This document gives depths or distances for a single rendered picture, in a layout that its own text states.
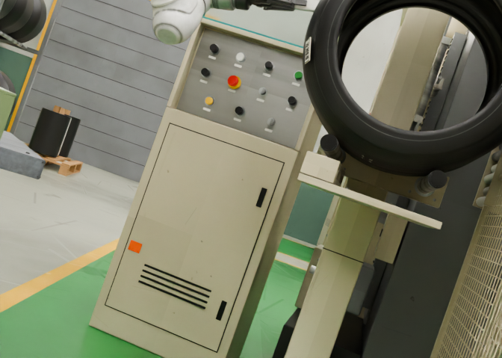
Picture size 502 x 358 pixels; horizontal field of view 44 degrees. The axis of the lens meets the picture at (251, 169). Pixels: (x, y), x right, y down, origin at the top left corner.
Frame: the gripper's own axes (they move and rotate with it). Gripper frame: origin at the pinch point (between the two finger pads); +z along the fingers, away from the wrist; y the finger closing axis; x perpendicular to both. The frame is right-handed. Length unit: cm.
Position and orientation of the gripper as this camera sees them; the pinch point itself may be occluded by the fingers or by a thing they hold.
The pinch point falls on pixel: (307, 4)
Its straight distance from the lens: 176.6
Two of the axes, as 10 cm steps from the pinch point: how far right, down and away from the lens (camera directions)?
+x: -2.0, 9.8, -0.4
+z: 9.6, 1.9, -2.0
